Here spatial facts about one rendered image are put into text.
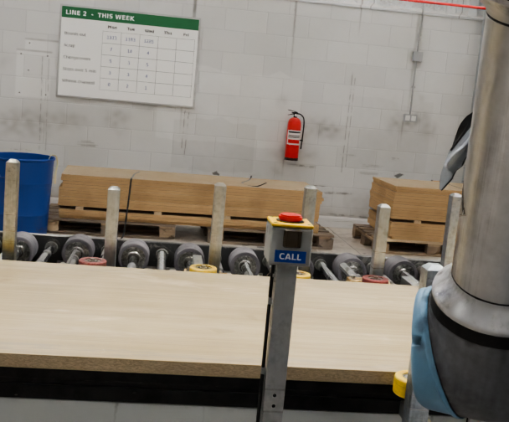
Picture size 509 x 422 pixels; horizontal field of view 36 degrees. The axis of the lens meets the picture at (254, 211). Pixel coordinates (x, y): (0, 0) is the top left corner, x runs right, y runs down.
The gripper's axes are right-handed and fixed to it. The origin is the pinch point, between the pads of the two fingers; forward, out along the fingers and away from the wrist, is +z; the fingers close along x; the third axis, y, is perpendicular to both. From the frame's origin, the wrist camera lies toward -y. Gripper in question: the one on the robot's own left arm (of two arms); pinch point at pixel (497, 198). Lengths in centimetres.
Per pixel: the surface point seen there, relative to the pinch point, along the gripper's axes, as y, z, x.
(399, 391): -36, 43, -16
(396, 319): -80, 42, -26
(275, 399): -12, 41, -33
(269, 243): -9.6, 13.3, -35.6
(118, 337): -26, 42, -73
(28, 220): -420, 114, -403
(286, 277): -11.7, 19.0, -32.7
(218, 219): -106, 29, -88
